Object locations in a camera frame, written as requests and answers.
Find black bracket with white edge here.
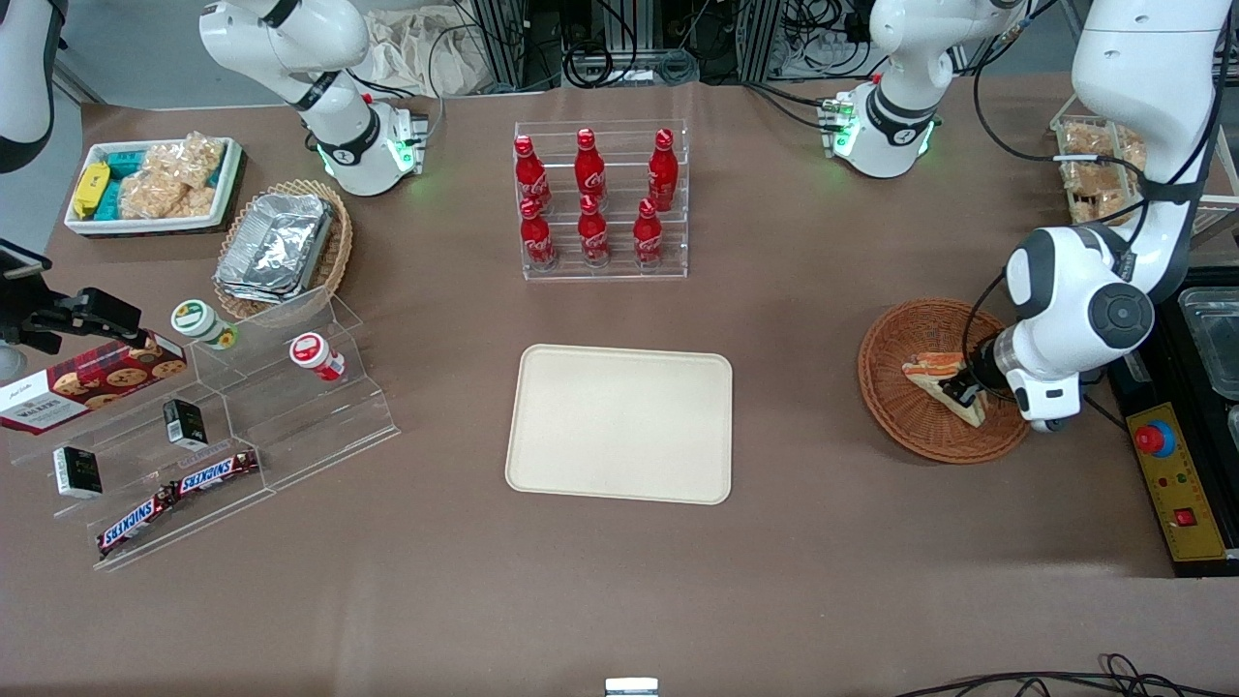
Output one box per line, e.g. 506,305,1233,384
0,240,52,284

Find red lid yogurt cup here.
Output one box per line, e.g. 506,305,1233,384
289,332,347,382

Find red cola bottle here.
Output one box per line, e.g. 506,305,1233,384
577,195,612,268
648,129,679,212
520,197,559,271
514,135,552,215
633,198,666,268
575,128,608,204

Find clear bag of rice crackers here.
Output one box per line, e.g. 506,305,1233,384
118,170,220,221
145,133,227,191

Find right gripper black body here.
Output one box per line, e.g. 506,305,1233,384
0,290,90,355

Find stacked aluminium foil containers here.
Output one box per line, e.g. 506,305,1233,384
215,193,336,306

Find oval light wicker basket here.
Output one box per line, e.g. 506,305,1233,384
213,179,354,322

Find round brown wicker basket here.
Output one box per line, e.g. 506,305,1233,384
858,297,1033,465

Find crumpled beige cloth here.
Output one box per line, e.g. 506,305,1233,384
363,8,487,99

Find coiled black background cables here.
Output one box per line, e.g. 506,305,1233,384
561,39,700,90

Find green lid yogurt cup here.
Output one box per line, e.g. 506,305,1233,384
171,299,239,351

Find aluminium profile frame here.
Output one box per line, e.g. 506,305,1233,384
469,0,564,94

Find red tartan cookie box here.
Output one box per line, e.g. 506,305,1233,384
0,334,189,437

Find clear acrylic step display stand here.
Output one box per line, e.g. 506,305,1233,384
10,286,401,572

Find yellow snack packet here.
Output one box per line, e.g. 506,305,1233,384
73,162,111,221

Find clear acrylic bottle rack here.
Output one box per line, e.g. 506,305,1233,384
513,120,689,282

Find Snickers chocolate bar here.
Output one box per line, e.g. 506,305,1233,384
97,487,181,559
172,449,261,497

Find small black carton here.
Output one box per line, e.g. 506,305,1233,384
52,445,104,500
162,398,209,452

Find beige plastic tray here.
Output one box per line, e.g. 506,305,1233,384
504,344,734,505

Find black floor cables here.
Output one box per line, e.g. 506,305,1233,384
895,653,1239,697

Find white rectangular snack bin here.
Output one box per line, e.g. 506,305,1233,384
64,136,246,237

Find triangle sandwich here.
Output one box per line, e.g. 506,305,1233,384
902,351,989,428

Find clear plastic container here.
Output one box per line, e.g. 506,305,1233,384
1179,288,1239,400

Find white wire basket rack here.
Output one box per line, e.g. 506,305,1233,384
1050,92,1239,238

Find black appliance housing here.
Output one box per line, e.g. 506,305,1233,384
1106,266,1239,579

